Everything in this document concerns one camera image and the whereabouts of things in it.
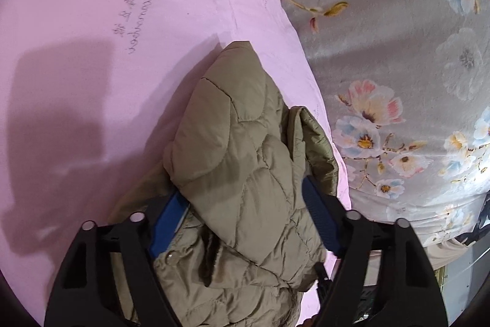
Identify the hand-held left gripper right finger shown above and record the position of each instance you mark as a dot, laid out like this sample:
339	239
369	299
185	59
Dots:
319	216

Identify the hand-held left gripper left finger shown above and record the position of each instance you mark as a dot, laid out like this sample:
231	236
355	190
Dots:
168	219

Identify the olive quilted jacket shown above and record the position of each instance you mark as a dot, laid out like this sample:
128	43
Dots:
237	166

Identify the grey floral bed sheet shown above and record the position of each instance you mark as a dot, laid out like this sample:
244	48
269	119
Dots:
382	43

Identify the pink blanket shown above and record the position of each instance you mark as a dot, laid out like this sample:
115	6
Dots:
95	24

